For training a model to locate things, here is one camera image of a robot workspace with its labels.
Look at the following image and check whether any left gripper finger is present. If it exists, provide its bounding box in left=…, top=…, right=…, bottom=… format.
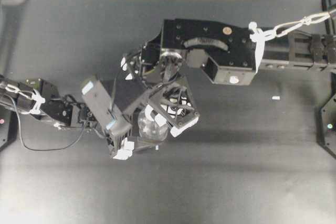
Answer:
left=112, top=136, right=160, bottom=161

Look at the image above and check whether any white zip tie right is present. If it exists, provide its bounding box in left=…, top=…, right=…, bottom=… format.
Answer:
left=248, top=22, right=265, bottom=73

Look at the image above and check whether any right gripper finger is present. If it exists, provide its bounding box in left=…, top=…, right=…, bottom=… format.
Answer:
left=154, top=113, right=167, bottom=127

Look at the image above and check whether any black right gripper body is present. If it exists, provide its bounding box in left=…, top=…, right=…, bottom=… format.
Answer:
left=120, top=41, right=200, bottom=129

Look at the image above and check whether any white zip tie left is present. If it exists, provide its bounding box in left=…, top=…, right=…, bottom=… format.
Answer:
left=5, top=84, right=46, bottom=115

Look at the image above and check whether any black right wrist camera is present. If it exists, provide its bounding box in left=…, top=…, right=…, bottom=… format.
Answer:
left=81, top=76, right=145, bottom=125

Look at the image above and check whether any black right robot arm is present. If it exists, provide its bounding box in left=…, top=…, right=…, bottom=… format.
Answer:
left=114, top=19, right=335, bottom=136

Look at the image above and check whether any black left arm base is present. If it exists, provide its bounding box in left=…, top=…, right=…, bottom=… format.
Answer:
left=0, top=108, right=18, bottom=152

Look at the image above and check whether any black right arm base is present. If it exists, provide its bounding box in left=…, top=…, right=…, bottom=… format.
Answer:
left=315, top=94, right=335, bottom=160

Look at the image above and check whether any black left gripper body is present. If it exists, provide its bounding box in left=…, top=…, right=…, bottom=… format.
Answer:
left=101, top=114, right=133, bottom=159

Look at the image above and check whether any thin black cable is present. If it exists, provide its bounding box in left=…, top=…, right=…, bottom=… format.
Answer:
left=0, top=95, right=106, bottom=153

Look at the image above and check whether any braided white cable right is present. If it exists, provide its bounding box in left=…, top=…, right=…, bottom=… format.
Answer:
left=262, top=8, right=336, bottom=40

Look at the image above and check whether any white zip tie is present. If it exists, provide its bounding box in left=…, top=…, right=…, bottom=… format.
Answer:
left=5, top=84, right=46, bottom=115
left=248, top=22, right=265, bottom=73

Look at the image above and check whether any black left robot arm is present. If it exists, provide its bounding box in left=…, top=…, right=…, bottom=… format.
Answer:
left=1, top=76, right=160, bottom=160

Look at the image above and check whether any right gripper white-tipped finger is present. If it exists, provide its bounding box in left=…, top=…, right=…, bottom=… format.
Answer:
left=169, top=115, right=198, bottom=137

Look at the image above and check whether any black frame rail right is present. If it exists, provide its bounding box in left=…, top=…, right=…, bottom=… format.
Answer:
left=322, top=0, right=335, bottom=35

